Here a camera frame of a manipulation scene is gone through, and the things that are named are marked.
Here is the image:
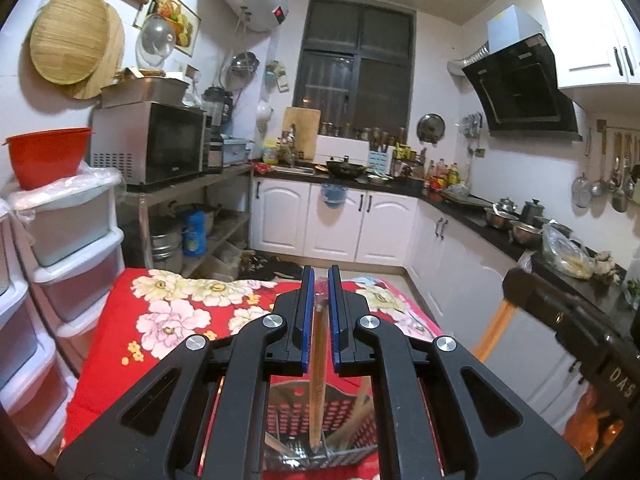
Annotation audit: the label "wooden cutting board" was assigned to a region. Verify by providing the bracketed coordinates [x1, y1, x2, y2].
[282, 106, 322, 157]

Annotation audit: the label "glass pot lid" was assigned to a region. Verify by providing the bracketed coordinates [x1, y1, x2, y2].
[141, 14, 178, 56]

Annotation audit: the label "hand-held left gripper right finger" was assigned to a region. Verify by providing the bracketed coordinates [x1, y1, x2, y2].
[327, 264, 587, 480]

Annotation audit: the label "dark kitchen window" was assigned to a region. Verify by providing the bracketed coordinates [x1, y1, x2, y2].
[291, 0, 417, 143]

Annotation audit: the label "olive perforated utensil holder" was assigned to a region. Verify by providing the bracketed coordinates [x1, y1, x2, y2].
[262, 377, 378, 468]

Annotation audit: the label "white upper cabinet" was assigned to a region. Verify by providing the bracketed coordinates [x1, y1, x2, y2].
[540, 0, 640, 111]

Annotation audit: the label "blue plastic bag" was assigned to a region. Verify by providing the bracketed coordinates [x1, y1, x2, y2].
[320, 182, 348, 209]

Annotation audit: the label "white plastic drawer tower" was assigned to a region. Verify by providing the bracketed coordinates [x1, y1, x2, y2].
[0, 205, 68, 456]

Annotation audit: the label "steel pots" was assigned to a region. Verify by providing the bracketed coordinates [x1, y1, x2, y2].
[484, 197, 573, 250]

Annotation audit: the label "steel tray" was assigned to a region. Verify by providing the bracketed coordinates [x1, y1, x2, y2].
[100, 76, 191, 108]

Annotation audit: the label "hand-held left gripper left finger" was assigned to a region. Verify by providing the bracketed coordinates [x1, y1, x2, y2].
[54, 265, 316, 480]

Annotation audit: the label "white lower cabinets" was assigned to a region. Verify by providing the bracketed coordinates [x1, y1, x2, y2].
[250, 177, 581, 411]

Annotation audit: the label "person's right hand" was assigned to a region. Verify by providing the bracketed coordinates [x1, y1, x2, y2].
[565, 385, 627, 456]

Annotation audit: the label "hanging ladles and strainers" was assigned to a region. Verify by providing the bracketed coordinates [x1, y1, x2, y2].
[571, 120, 640, 213]

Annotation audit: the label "light blue small appliance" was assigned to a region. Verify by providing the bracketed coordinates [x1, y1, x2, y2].
[221, 137, 253, 166]

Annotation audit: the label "blender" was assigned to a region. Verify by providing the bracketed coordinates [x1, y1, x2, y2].
[202, 86, 233, 141]

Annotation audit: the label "red floral tablecloth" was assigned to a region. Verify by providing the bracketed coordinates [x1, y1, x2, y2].
[62, 267, 443, 480]

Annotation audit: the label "round bamboo tray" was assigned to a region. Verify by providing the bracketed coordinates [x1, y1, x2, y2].
[29, 0, 112, 85]

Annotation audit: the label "framed fruit picture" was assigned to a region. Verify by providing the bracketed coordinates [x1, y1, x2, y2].
[134, 0, 202, 57]

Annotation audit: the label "metal shelf rack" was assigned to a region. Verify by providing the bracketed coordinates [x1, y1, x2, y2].
[120, 164, 255, 281]

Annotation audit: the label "row of condiment bottles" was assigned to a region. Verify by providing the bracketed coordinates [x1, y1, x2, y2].
[422, 157, 461, 191]

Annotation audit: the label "white windowsill box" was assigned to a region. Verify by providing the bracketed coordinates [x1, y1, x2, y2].
[317, 135, 373, 163]

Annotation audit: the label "microwave oven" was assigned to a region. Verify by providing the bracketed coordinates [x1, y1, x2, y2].
[90, 101, 207, 188]

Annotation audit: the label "steel pot lid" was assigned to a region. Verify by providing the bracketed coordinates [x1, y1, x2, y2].
[416, 113, 446, 143]

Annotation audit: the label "hanging steel colander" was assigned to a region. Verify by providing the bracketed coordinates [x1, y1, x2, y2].
[227, 51, 260, 88]

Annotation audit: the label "steel steamer pot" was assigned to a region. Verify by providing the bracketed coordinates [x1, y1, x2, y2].
[150, 220, 183, 271]

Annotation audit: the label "black kitchen countertop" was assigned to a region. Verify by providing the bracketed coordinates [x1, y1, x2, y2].
[252, 162, 640, 321]

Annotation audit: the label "black wok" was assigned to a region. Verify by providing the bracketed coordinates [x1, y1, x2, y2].
[326, 157, 373, 179]

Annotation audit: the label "clear plastic food bag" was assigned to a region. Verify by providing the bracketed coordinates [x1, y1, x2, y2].
[541, 222, 596, 278]

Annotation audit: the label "black range hood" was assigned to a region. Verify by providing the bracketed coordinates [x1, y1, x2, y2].
[461, 5, 583, 142]

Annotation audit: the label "light blue knife block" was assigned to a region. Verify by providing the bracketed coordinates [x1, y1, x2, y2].
[369, 150, 395, 176]

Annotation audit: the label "red plastic basin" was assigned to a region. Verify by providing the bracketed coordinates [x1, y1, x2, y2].
[5, 127, 96, 191]

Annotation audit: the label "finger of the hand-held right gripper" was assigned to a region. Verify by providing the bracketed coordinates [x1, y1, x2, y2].
[501, 269, 617, 357]

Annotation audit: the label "blue plastic container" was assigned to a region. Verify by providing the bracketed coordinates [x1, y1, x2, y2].
[182, 210, 207, 256]

